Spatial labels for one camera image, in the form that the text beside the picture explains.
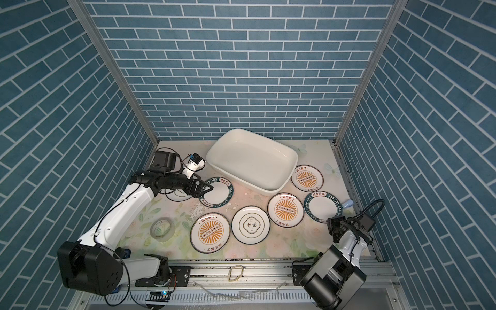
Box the green rim plate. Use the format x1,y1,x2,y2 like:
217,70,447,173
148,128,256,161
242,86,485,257
199,176,234,208
304,191,343,223

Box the orange sunburst plate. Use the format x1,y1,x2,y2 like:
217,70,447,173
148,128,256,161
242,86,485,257
267,192,304,228
190,213,231,254
291,165,324,192

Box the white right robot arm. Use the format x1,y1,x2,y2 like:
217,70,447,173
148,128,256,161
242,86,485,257
299,214,375,309

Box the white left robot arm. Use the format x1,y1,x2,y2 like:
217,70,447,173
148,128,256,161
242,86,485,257
57,148,213,296

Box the white plastic bin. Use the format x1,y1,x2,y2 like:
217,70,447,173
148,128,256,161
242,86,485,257
206,129,298,196

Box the white clover plate left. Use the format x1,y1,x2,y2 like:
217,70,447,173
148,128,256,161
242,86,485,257
165,189,192,202

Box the white clover plate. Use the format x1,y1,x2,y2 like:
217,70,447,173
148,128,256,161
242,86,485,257
165,189,192,202
231,206,271,245

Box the small light blue object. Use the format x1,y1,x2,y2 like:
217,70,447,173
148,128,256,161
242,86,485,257
342,200,354,209

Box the clear tape roll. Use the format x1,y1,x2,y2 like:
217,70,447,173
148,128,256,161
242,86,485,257
150,218,176,242

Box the white clover plate centre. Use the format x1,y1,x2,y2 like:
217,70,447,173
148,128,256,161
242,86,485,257
231,206,271,245

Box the beige rubber band loop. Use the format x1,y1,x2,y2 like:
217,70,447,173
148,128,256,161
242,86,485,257
227,264,245,282

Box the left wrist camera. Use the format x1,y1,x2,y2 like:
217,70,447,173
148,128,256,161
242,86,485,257
182,153,205,179

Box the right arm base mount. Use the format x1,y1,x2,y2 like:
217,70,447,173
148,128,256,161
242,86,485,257
291,263,311,286

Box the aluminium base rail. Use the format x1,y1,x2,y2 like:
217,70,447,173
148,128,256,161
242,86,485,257
77,260,400,291

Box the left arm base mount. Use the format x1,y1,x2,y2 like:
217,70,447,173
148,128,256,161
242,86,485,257
135,266,191,289

